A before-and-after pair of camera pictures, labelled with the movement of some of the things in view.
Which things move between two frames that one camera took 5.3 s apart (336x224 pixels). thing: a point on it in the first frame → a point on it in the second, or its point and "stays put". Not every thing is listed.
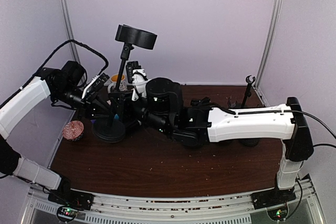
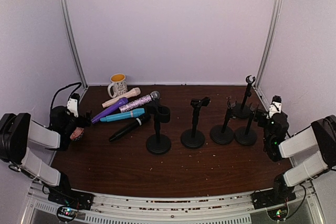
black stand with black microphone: [112, 129] → [158, 144]
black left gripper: [91, 104] → [82, 123]
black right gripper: [121, 109] → [285, 115]
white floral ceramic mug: [123, 84] stays put
